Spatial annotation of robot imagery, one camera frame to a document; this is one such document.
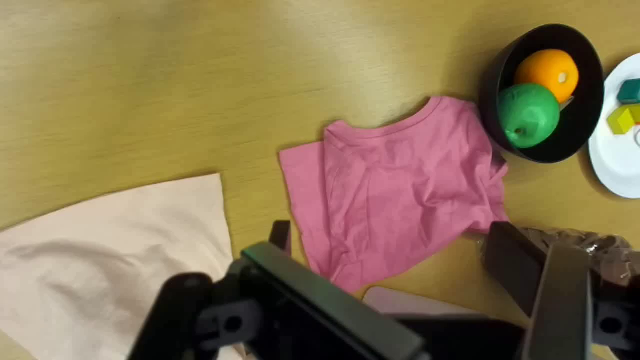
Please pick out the cream shirt with orange print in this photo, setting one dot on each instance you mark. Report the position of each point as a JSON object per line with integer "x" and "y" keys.
{"x": 101, "y": 261}

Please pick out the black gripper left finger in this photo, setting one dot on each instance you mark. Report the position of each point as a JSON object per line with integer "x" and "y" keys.
{"x": 321, "y": 300}

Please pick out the black bowl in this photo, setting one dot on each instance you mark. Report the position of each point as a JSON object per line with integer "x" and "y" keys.
{"x": 582, "y": 127}

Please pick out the orange toy fruit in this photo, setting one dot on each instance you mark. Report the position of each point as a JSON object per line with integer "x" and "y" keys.
{"x": 548, "y": 72}

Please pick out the green toy apple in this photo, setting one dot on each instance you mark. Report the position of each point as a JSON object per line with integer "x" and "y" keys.
{"x": 529, "y": 115}

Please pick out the pink shirt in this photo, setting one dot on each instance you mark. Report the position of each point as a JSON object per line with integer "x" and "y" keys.
{"x": 392, "y": 192}

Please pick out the yellow toy block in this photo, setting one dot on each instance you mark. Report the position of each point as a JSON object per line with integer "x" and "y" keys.
{"x": 623, "y": 120}

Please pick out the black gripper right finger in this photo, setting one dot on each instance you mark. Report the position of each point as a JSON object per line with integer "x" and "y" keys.
{"x": 562, "y": 300}

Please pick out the white round plate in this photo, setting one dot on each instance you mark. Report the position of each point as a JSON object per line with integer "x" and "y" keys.
{"x": 616, "y": 161}

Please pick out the clear bag of pasta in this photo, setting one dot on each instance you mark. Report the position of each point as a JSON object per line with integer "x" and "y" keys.
{"x": 610, "y": 251}

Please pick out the tall teal toy block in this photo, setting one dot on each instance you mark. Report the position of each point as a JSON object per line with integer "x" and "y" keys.
{"x": 630, "y": 91}

